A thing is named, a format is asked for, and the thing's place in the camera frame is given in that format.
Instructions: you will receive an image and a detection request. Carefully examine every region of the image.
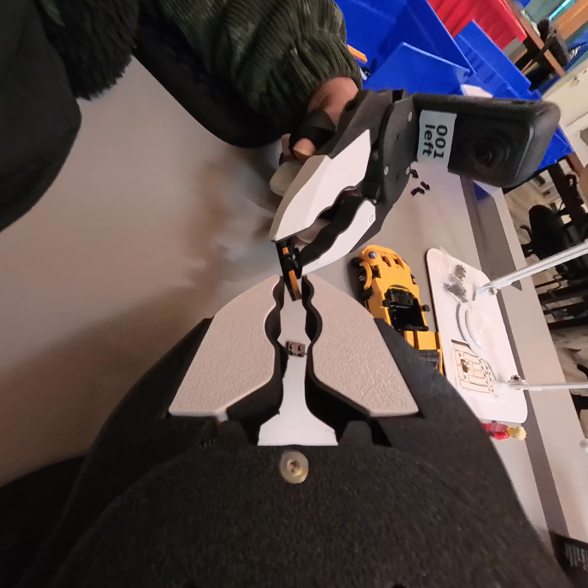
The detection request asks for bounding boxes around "lego sticker sheet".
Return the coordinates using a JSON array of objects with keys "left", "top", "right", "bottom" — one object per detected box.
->
[{"left": 450, "top": 340, "right": 499, "bottom": 396}]

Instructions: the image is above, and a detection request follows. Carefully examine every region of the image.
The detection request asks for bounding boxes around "person's dark clothed torso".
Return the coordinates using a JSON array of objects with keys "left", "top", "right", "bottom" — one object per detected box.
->
[{"left": 0, "top": 0, "right": 143, "bottom": 588}]

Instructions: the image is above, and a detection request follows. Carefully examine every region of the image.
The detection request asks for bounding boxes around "stack of blue storage bins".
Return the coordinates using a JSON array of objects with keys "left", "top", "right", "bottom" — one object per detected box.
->
[{"left": 335, "top": 0, "right": 575, "bottom": 203}]

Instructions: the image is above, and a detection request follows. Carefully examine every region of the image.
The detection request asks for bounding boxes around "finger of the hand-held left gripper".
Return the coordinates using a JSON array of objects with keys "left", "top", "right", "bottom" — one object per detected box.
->
[
  {"left": 269, "top": 129, "right": 372, "bottom": 243},
  {"left": 300, "top": 199, "right": 378, "bottom": 275}
]

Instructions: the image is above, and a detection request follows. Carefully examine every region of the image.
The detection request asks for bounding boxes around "clear stand rod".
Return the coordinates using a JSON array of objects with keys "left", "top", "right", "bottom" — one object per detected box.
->
[
  {"left": 507, "top": 374, "right": 588, "bottom": 392},
  {"left": 475, "top": 241, "right": 588, "bottom": 297}
]

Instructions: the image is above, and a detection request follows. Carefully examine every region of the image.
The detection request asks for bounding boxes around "person's left hand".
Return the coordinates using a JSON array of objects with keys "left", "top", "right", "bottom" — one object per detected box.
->
[{"left": 280, "top": 76, "right": 361, "bottom": 162}]

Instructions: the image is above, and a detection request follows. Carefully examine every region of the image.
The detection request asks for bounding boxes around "yellow lego car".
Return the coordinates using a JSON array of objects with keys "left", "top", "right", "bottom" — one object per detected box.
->
[{"left": 351, "top": 245, "right": 445, "bottom": 375}]

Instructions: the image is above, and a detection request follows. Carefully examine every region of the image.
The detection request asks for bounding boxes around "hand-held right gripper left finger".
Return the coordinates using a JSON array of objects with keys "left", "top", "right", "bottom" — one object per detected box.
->
[{"left": 169, "top": 274, "right": 286, "bottom": 421}]

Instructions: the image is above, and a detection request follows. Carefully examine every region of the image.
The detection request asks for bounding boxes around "white stand base board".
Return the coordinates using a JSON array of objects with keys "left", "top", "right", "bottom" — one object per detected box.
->
[{"left": 425, "top": 248, "right": 528, "bottom": 425}]

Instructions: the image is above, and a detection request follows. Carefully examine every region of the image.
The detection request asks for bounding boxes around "black office chair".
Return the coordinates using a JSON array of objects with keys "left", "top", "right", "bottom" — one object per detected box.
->
[{"left": 521, "top": 204, "right": 588, "bottom": 285}]

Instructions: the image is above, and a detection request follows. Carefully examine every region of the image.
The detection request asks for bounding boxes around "black yellow lego plate assembly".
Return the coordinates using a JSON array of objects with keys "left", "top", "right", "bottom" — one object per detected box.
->
[{"left": 276, "top": 239, "right": 306, "bottom": 301}]

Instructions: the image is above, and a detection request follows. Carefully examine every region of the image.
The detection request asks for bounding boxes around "round clear lens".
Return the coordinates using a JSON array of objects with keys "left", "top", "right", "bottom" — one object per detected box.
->
[{"left": 455, "top": 301, "right": 497, "bottom": 352}]

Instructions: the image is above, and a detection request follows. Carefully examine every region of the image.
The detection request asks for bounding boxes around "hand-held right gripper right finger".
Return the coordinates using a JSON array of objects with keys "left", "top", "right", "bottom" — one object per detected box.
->
[{"left": 302, "top": 274, "right": 419, "bottom": 419}]

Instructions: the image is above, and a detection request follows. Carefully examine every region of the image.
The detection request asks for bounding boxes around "red lego minifigure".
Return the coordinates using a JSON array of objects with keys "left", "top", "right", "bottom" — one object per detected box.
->
[{"left": 482, "top": 422, "right": 526, "bottom": 442}]

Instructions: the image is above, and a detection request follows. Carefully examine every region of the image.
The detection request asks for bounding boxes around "bag of small lego parts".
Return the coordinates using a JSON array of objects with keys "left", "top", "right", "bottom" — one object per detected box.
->
[{"left": 441, "top": 264, "right": 469, "bottom": 301}]

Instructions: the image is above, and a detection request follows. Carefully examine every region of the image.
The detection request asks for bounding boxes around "person's left forearm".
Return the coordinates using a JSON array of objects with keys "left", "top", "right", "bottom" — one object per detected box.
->
[{"left": 133, "top": 0, "right": 364, "bottom": 148}]

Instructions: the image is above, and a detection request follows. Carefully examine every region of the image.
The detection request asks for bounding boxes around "red storage bin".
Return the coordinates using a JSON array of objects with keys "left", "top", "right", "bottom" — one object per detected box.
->
[{"left": 427, "top": 0, "right": 526, "bottom": 49}]

